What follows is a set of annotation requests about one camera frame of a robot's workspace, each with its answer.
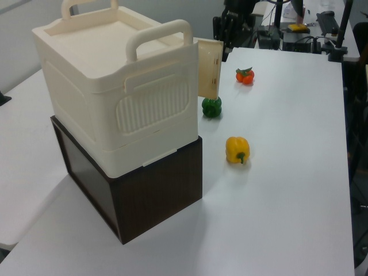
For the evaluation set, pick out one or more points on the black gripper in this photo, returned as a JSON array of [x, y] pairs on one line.
[[234, 20]]

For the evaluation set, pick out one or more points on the cream plastic cabinet door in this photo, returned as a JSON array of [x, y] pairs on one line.
[[208, 69]]

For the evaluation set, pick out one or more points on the dark sleeved forearm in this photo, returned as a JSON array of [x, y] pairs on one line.
[[298, 8]]

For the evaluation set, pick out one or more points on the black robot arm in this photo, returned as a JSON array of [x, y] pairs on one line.
[[241, 3]]

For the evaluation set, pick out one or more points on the red tomato cluster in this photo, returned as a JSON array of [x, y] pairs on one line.
[[245, 76]]

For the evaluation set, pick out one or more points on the thin black stand pole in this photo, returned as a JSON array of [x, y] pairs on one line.
[[277, 13]]

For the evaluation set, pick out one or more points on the green bell pepper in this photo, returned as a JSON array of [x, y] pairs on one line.
[[212, 107]]

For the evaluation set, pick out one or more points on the black electronics box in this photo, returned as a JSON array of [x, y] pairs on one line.
[[297, 41]]

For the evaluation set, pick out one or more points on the yellow sponge block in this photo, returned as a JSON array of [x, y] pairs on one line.
[[297, 27]]

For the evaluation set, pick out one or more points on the black keyboard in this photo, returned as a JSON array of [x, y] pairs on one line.
[[327, 24]]

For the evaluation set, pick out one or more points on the black computer mouse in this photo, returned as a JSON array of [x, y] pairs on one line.
[[328, 13]]

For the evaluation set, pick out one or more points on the yellow bell pepper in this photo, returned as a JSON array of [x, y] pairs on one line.
[[237, 148]]

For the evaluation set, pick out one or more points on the black pole with table clamp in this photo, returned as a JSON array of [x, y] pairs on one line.
[[342, 31]]

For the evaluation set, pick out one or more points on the black office chair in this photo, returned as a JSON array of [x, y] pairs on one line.
[[360, 37]]

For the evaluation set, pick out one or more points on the dark brown wooden box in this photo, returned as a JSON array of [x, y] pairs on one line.
[[155, 195]]

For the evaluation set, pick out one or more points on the white side table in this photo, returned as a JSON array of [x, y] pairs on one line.
[[20, 161]]

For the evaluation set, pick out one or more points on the black bracket on side table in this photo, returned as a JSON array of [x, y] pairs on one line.
[[4, 99]]

